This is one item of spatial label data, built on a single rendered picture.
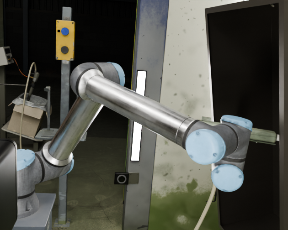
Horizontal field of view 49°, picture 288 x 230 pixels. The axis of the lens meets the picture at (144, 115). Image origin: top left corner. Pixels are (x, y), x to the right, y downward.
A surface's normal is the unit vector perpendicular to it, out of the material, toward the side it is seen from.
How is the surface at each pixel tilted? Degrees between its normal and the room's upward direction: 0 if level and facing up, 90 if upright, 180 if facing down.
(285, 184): 90
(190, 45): 90
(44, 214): 0
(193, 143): 91
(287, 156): 90
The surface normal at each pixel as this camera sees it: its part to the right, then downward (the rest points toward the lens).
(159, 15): 0.11, 0.24
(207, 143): -0.58, 0.14
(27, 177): 0.76, 0.21
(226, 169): -0.22, 0.32
